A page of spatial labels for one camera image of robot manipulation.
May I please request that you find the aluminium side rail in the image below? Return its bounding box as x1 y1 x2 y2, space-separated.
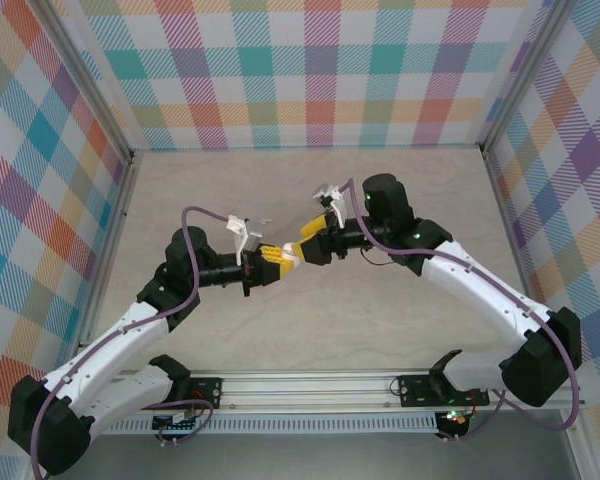
481 144 544 311
67 149 142 375

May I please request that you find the controller circuit board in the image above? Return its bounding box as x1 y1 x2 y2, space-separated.
437 408 474 439
152 409 201 434

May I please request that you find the left controller circuit board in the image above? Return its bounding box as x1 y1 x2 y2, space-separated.
152 409 201 434

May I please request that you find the aluminium corner post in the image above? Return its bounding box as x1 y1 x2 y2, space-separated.
37 0 141 166
479 0 581 156

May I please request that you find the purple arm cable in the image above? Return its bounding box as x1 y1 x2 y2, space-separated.
29 205 231 479
343 178 582 441

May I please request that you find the white slotted cable duct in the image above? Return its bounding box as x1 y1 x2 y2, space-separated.
99 418 439 435

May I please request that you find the grey metal panel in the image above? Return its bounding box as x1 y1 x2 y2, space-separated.
79 412 581 480

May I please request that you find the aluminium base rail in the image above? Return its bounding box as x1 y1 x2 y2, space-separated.
99 369 589 414

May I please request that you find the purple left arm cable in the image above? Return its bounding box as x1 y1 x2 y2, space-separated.
29 205 231 479

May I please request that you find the right controller circuit board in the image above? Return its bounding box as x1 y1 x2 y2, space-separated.
437 408 474 439

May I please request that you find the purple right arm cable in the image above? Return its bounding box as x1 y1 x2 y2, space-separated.
343 178 582 441

